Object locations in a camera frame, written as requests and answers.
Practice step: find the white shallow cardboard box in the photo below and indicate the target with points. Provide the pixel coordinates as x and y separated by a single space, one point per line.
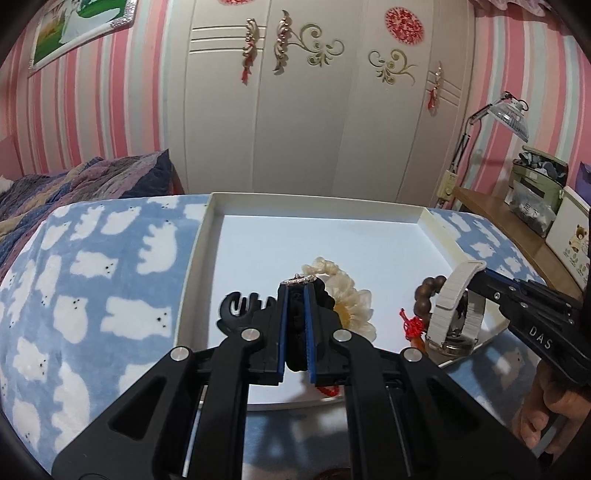
300 230

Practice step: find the striped purple blue quilt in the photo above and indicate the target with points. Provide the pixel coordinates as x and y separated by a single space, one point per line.
83 180

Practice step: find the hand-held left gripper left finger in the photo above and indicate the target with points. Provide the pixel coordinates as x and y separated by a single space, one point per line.
282 332

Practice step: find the wooden desk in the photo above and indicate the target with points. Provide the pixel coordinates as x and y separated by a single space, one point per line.
489 207

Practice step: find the white bear print box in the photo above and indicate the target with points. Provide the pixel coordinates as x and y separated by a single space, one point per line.
570 230

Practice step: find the red round paper cutout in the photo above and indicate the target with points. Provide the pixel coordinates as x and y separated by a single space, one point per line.
404 25
231 2

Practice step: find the pink curtain valance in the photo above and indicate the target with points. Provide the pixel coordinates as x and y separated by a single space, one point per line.
508 2

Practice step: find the cream fabric flower hair clip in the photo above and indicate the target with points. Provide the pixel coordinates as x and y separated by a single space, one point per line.
355 314

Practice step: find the black hair claw clip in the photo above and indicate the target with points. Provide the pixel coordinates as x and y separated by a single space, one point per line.
231 318

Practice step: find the black scrunchie with charm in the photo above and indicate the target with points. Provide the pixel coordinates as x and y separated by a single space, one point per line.
295 341

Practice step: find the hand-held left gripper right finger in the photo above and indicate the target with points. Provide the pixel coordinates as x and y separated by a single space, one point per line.
310 339

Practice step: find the pink headboard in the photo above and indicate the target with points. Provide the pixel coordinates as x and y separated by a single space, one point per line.
5 157

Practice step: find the silver framed wall picture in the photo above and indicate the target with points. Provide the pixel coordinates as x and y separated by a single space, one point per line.
78 27

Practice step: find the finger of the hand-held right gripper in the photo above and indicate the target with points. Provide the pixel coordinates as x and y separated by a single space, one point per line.
508 280
508 302

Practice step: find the white wardrobe with gold ornaments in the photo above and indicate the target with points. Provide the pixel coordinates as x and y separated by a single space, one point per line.
323 138

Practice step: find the beige wall socket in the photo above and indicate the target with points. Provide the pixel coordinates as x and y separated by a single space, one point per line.
447 187

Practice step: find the green storage bag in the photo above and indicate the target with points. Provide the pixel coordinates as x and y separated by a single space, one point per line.
535 194

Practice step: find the person's right hand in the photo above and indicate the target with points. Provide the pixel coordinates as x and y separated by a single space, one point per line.
558 415

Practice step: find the blue white bear print blanket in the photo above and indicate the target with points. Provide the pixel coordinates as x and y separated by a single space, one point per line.
101 300

